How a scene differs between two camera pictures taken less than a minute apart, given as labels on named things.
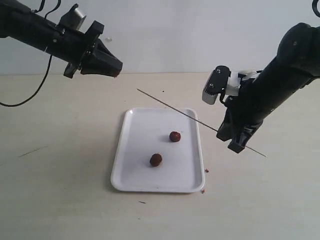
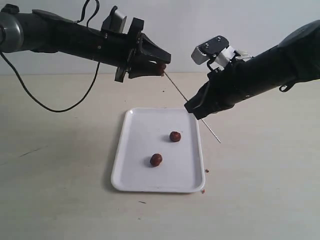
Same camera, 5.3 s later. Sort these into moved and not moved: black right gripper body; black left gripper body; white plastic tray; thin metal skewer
Moved: black left gripper body; thin metal skewer; black right gripper body
Not moved: white plastic tray
